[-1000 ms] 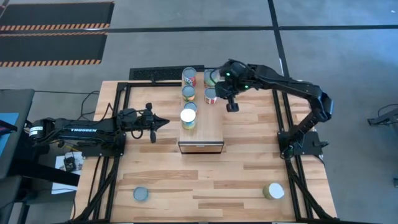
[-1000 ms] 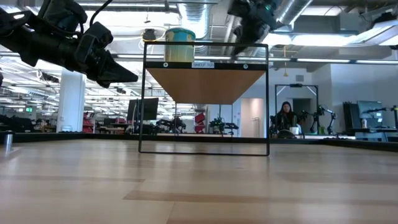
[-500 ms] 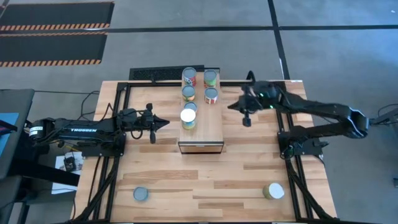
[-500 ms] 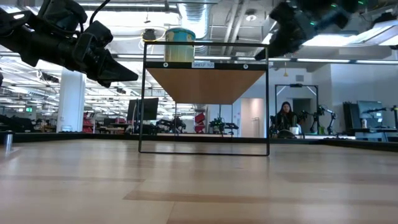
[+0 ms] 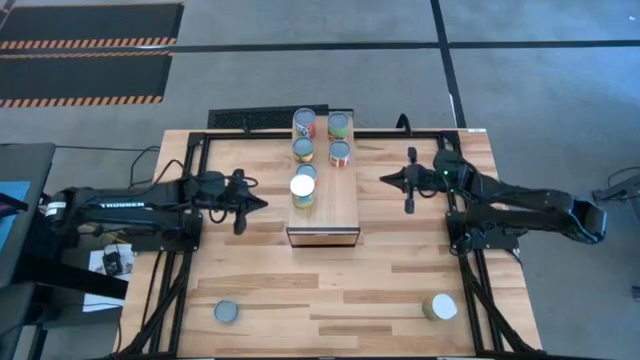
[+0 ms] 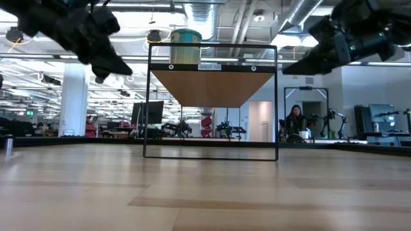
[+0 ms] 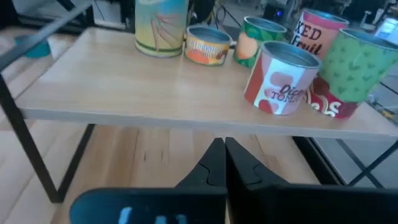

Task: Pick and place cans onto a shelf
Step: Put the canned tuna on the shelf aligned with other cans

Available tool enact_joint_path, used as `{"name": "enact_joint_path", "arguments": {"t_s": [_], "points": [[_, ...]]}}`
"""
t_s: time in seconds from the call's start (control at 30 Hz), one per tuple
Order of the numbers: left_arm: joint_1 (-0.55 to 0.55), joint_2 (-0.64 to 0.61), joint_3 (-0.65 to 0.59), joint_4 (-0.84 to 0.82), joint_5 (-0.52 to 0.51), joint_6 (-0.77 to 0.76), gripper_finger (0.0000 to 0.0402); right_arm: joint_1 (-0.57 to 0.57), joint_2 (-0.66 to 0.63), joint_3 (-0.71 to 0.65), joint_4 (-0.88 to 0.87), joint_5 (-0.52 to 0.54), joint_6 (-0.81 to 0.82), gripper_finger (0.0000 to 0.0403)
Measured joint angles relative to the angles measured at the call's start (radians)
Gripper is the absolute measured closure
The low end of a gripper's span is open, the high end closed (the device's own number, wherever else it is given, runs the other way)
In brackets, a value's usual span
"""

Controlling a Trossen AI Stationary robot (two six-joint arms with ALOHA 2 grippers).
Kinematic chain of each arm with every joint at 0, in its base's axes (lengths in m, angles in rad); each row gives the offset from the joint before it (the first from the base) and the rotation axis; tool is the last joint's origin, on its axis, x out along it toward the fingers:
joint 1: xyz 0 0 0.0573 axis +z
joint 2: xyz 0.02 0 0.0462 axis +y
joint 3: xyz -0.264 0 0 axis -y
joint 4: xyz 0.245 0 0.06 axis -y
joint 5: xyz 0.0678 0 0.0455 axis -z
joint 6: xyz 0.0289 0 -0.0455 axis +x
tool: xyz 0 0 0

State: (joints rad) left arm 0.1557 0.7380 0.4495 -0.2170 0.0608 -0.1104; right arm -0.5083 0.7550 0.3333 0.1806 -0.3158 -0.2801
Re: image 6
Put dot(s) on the black round ceiling fixture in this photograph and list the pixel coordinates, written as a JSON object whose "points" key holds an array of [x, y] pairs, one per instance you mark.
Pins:
{"points": [[100, 80]]}

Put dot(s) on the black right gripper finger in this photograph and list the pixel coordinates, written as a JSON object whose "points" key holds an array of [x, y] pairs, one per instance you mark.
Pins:
{"points": [[316, 62]]}

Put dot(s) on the white round building column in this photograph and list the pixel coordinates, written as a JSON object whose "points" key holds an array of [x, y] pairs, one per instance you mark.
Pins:
{"points": [[73, 99]]}

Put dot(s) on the small silver metal cylinder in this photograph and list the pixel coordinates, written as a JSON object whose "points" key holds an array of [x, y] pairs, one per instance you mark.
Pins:
{"points": [[8, 147]]}

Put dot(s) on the white door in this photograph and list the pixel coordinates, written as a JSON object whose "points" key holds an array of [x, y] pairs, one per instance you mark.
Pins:
{"points": [[260, 122]]}

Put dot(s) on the tall teal and yellow can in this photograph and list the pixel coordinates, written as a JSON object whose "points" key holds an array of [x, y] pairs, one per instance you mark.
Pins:
{"points": [[185, 48]]}

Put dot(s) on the white shelf label sticker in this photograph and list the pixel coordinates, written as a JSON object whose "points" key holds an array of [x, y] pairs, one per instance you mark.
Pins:
{"points": [[209, 67]]}

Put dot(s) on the black computer monitor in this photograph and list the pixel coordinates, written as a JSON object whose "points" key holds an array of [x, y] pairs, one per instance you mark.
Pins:
{"points": [[151, 112]]}

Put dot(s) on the person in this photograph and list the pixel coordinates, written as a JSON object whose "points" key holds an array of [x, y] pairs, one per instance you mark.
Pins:
{"points": [[296, 123]]}

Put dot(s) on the black metal frame stand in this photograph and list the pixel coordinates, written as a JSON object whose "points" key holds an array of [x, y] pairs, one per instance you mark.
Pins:
{"points": [[305, 88]]}

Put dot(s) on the wooden shelf with black frame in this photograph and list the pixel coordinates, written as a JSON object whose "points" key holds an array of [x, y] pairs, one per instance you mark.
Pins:
{"points": [[212, 90]]}

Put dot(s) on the grey computer monitor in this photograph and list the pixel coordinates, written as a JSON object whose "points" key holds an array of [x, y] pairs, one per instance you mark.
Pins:
{"points": [[382, 112]]}

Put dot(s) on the black metal table frame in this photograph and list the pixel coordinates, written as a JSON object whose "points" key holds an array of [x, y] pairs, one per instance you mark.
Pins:
{"points": [[96, 141]]}

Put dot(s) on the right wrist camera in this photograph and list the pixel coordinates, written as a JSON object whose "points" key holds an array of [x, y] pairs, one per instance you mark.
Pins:
{"points": [[324, 30]]}

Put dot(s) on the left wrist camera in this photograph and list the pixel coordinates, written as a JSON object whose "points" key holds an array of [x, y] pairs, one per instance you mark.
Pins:
{"points": [[106, 20]]}

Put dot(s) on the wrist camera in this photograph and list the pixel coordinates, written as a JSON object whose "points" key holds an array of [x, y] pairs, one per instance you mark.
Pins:
{"points": [[324, 30], [106, 20]]}

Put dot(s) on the green exit sign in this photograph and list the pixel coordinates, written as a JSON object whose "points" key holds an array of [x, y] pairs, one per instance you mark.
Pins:
{"points": [[29, 113]]}

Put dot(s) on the black ceiling camera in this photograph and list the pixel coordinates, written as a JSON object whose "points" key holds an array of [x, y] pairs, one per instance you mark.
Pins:
{"points": [[154, 36]]}

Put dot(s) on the silver ceiling air duct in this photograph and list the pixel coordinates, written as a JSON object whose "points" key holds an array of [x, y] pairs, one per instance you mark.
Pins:
{"points": [[298, 13], [200, 16]]}

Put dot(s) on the red storage bin rack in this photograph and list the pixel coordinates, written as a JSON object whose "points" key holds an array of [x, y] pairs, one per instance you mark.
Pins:
{"points": [[90, 128]]}

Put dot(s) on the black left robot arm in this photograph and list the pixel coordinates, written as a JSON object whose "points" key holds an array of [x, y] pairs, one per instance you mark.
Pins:
{"points": [[32, 17]]}

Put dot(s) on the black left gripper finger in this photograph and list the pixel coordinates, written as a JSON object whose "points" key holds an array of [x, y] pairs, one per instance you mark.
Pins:
{"points": [[106, 65]]}

